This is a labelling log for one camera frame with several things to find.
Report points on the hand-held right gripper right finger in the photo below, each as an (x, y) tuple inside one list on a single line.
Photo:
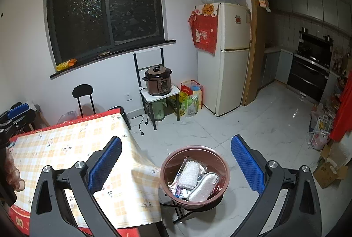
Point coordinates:
[(247, 165)]

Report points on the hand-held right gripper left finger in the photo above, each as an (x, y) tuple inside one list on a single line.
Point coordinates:
[(106, 164)]

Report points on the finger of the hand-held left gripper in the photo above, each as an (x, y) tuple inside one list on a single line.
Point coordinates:
[(18, 110), (23, 121)]

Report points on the white sponge grey edge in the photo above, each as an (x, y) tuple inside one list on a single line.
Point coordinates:
[(205, 187)]

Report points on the brown plastic bin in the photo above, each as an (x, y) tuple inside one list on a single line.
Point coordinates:
[(167, 171)]

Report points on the pink blue wrapper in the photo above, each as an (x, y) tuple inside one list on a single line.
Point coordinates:
[(182, 191)]

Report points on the person's left hand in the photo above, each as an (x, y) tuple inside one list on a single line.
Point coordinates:
[(14, 175)]

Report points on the yellow plaid tablecloth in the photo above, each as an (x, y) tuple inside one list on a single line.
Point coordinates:
[(68, 140)]

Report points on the clear plastic bag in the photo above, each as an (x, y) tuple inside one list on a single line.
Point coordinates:
[(68, 117)]

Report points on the yellow snack packet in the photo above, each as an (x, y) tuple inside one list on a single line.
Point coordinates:
[(66, 64)]

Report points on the black round-back chair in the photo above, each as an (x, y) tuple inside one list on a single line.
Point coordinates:
[(83, 91)]

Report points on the black folding stool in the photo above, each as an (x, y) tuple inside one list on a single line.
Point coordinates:
[(192, 206)]

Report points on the green kettle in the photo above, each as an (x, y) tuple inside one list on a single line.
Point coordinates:
[(159, 110)]

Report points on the pink plastic bag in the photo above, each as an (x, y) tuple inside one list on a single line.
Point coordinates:
[(320, 140)]

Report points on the cardboard box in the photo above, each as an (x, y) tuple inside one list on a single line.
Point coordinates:
[(327, 173), (339, 153)]

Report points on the black rack with white top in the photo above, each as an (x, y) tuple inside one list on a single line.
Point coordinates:
[(159, 96)]

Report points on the green yellow box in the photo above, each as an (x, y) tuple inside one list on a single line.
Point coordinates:
[(174, 106)]

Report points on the cream refrigerator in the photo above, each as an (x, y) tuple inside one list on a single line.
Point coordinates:
[(228, 74)]

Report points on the brown pressure cooker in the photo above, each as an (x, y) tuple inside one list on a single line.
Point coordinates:
[(158, 81)]

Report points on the grey lower kitchen cabinets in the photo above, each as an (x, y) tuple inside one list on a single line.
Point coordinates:
[(275, 66)]

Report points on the grey kitchen cabinets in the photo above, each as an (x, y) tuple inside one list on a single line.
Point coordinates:
[(310, 3), (275, 66)]

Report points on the red hanging cloth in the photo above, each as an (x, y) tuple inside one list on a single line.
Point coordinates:
[(342, 116)]

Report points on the black integrated stove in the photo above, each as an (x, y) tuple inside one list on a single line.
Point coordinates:
[(310, 72)]

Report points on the black window sill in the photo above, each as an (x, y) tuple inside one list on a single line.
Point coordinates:
[(143, 47)]

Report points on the dark sliding window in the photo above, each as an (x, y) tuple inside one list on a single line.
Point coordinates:
[(96, 6)]

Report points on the shelf of goods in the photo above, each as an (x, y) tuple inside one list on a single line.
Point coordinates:
[(341, 69)]

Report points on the red printed cloth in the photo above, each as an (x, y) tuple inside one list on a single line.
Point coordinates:
[(205, 33)]

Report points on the red fridge magnet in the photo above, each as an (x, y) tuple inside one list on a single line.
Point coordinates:
[(238, 19)]

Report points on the orange paper tag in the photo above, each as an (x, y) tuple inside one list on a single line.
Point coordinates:
[(208, 10)]

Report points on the grey upper kitchen cabinets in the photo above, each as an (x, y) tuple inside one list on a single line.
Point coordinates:
[(310, 3)]

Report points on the white wall socket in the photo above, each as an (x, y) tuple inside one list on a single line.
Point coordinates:
[(128, 96)]

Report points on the wooden door frame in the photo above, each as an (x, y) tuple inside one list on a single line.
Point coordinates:
[(254, 20)]

